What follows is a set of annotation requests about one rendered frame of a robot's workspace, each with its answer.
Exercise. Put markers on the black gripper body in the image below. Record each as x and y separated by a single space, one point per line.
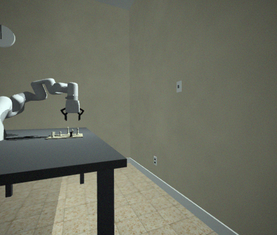
72 106

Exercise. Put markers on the chessboard with chess pieces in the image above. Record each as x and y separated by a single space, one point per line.
65 136

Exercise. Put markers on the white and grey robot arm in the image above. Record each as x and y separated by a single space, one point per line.
15 104

